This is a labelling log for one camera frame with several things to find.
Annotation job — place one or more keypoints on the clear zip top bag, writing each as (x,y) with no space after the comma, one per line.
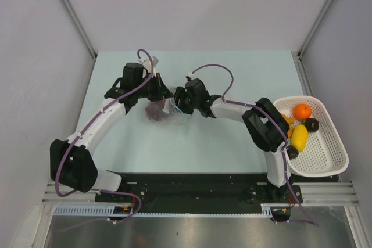
(176,119)

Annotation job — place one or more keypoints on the brown fake bread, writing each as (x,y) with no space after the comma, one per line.
(290,121)

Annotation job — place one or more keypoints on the aluminium rail frame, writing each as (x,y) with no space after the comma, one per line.
(309,194)

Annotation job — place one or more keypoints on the yellow fake lemon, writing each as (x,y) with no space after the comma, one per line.
(299,137)

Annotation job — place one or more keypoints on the dark purple fake grapes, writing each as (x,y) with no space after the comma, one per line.
(154,111)

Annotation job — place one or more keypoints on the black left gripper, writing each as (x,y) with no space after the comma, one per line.
(161,91)

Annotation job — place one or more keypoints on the white perforated plastic basket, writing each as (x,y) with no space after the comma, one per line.
(324,154)

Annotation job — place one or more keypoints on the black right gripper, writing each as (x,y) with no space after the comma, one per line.
(181,93)

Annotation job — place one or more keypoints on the white slotted cable duct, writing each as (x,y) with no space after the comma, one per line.
(92,211)

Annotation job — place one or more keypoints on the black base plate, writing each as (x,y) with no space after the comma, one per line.
(202,207)

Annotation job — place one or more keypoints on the orange fake fruit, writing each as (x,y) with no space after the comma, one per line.
(302,112)

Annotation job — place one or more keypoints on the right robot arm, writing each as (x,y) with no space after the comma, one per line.
(265,124)

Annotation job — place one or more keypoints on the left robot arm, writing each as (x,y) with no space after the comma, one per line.
(71,160)

